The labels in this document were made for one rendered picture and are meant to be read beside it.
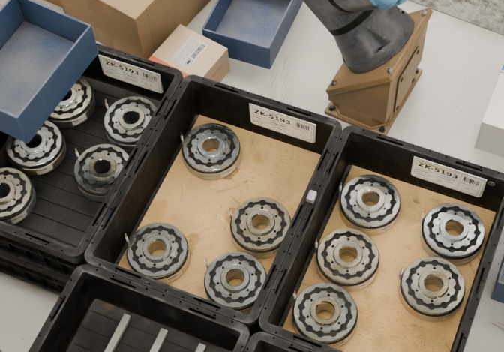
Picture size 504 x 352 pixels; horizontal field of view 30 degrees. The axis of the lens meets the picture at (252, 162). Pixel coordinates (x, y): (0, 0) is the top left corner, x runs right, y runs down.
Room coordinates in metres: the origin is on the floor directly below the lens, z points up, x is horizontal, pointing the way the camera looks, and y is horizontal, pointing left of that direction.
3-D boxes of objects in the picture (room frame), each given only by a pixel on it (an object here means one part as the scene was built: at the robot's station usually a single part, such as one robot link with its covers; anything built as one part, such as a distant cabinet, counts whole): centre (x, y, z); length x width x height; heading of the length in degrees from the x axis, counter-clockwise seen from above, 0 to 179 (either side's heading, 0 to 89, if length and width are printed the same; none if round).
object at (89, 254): (0.78, 0.06, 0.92); 0.40 x 0.30 x 0.02; 153
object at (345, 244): (0.68, -0.14, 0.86); 0.05 x 0.05 x 0.01
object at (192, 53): (1.17, 0.13, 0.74); 0.16 x 0.12 x 0.07; 142
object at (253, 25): (1.32, -0.03, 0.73); 0.20 x 0.15 x 0.07; 154
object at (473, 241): (0.71, -0.32, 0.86); 0.10 x 0.10 x 0.01
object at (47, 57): (0.94, 0.35, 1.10); 0.20 x 0.15 x 0.07; 147
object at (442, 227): (0.71, -0.32, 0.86); 0.05 x 0.05 x 0.01
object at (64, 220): (0.92, 0.33, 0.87); 0.40 x 0.30 x 0.11; 153
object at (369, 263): (0.68, -0.14, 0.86); 0.10 x 0.10 x 0.01
